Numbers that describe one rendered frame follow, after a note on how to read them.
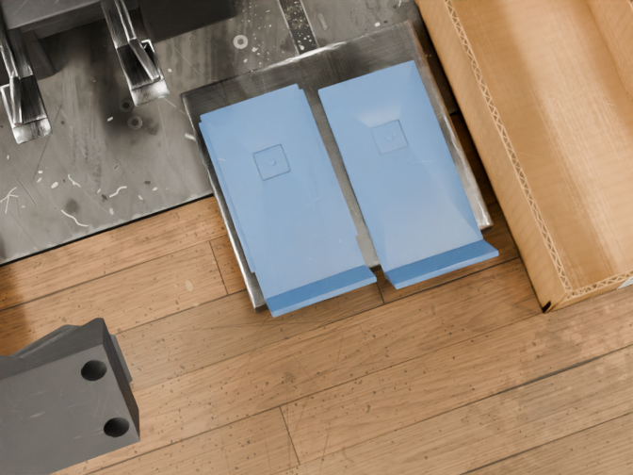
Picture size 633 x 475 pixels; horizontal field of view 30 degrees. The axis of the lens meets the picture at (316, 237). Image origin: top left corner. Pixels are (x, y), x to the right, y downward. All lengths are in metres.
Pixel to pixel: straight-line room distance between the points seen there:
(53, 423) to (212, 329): 0.34
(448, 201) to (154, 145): 0.21
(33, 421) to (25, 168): 0.40
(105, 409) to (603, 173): 0.47
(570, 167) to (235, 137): 0.23
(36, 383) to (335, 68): 0.43
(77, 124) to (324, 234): 0.19
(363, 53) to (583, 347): 0.25
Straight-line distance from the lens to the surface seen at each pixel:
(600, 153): 0.85
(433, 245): 0.79
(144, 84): 0.76
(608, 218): 0.83
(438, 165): 0.80
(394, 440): 0.79
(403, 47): 0.84
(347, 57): 0.83
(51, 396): 0.47
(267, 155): 0.80
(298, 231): 0.78
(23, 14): 0.79
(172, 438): 0.79
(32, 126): 0.76
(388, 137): 0.81
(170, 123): 0.84
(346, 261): 0.78
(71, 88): 0.86
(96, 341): 0.46
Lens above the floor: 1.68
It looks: 75 degrees down
